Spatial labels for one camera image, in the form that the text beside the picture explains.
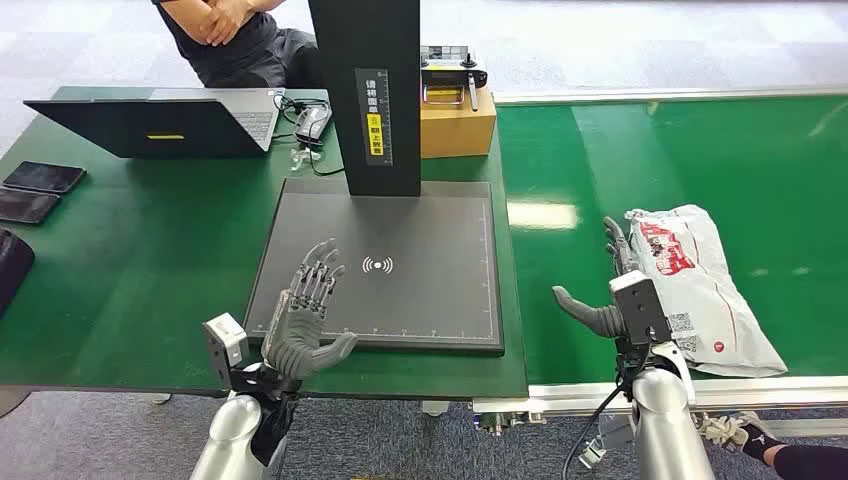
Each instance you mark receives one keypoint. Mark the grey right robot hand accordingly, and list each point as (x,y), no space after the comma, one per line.
(596,318)

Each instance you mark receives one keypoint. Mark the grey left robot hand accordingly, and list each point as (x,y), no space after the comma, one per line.
(298,331)

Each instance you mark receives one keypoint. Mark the white plastic mailer package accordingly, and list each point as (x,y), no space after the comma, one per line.
(709,291)

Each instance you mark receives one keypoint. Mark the black inbound scanning machine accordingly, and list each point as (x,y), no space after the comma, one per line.
(424,265)

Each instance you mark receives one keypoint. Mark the green conveyor belt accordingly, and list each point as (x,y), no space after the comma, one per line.
(729,159)

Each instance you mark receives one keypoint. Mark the brown cardboard box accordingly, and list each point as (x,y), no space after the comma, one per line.
(457,129)

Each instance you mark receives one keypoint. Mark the black delivery box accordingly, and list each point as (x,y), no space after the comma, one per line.
(13,265)

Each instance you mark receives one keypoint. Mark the white table foot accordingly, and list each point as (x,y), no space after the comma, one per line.
(435,408)
(162,399)

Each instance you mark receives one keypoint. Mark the person's white shoe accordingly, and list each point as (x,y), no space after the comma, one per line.
(725,430)

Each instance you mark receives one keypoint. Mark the clear plastic piece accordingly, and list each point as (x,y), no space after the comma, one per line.
(305,159)

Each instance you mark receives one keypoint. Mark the dark grey laptop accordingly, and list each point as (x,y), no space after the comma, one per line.
(152,129)

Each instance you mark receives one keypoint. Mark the person's leg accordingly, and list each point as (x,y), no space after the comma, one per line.
(808,460)

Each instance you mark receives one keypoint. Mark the black remote controller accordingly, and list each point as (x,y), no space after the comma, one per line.
(450,76)

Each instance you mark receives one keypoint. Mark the black smartphone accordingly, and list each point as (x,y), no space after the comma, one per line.
(26,205)
(45,177)

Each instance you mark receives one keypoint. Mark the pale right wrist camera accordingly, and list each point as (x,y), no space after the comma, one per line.
(639,308)

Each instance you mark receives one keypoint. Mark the aluminium conveyor frame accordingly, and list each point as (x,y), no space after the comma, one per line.
(762,392)

